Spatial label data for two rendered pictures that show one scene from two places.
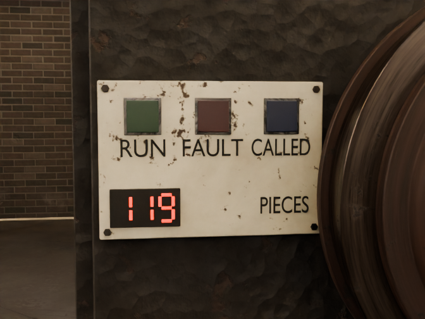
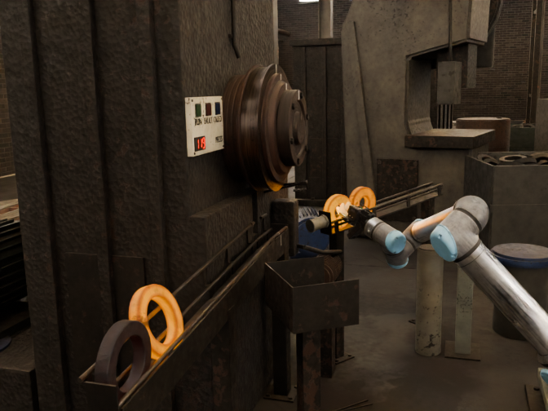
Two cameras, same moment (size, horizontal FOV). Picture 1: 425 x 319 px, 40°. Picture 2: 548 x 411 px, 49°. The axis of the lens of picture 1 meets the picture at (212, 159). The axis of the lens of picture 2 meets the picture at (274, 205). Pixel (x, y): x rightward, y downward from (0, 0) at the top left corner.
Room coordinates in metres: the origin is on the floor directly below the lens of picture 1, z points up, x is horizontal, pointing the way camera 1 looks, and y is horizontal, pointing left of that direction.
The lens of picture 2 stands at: (-0.35, 1.71, 1.26)
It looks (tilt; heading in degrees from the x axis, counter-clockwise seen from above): 11 degrees down; 295
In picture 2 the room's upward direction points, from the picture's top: 1 degrees counter-clockwise
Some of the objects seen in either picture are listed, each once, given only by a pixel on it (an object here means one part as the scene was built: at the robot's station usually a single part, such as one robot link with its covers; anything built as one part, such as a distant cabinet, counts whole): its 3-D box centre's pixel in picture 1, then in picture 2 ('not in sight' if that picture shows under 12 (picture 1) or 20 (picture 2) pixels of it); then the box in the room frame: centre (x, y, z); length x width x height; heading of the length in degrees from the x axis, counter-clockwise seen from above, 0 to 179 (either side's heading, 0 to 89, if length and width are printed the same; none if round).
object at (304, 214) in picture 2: not in sight; (307, 231); (1.32, -2.53, 0.17); 0.57 x 0.31 x 0.34; 118
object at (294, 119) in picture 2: not in sight; (293, 128); (0.52, -0.36, 1.11); 0.28 x 0.06 x 0.28; 98
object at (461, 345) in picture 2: not in sight; (464, 289); (-0.02, -1.12, 0.31); 0.24 x 0.16 x 0.62; 98
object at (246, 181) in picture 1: (212, 159); (205, 125); (0.68, 0.00, 1.15); 0.26 x 0.02 x 0.18; 98
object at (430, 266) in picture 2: not in sight; (429, 299); (0.13, -1.06, 0.26); 0.12 x 0.12 x 0.52
